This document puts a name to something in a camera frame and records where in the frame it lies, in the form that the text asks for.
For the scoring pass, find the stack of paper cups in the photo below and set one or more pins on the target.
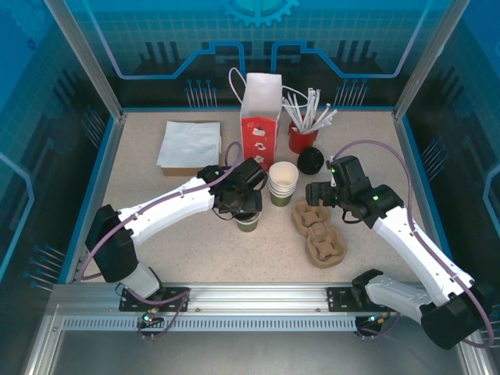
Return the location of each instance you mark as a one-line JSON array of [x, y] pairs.
[[283, 177]]

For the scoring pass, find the red paper gift bag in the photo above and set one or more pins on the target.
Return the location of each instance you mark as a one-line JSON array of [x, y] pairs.
[[258, 144]]

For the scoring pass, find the brown pulp cup carrier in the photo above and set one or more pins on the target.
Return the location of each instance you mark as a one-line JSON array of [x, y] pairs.
[[318, 234]]

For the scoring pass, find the single green paper cup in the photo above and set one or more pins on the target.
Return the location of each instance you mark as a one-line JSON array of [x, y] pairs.
[[247, 226]]

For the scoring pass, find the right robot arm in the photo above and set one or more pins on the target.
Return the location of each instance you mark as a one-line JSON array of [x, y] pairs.
[[402, 254]]

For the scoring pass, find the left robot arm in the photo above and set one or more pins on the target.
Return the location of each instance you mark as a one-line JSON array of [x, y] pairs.
[[172, 213]]

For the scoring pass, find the black lid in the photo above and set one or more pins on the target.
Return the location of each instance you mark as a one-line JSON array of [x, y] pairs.
[[310, 161]]

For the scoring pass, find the red straw holder cup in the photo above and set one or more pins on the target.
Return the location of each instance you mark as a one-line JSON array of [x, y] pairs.
[[302, 140]]

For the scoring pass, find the white paper-wrapped straw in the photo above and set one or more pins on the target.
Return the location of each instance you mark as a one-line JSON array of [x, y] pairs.
[[315, 109], [321, 115], [298, 109], [323, 126], [291, 113], [326, 120], [308, 108], [294, 109]]

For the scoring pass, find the stack of white napkins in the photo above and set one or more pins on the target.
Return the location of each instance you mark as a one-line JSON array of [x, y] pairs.
[[179, 172]]

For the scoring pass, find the small LED connector board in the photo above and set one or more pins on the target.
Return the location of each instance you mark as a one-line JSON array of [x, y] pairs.
[[150, 318], [377, 318]]

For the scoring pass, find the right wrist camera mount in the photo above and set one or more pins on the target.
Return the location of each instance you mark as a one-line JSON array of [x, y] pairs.
[[333, 176]]

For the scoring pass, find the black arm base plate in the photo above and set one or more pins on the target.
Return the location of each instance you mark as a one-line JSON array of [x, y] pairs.
[[177, 291], [338, 298]]

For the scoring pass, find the aluminium front rail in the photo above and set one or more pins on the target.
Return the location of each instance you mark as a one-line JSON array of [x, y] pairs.
[[254, 297]]

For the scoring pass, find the aluminium frame post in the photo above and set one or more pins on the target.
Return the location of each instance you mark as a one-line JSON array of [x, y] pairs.
[[89, 62], [427, 62]]

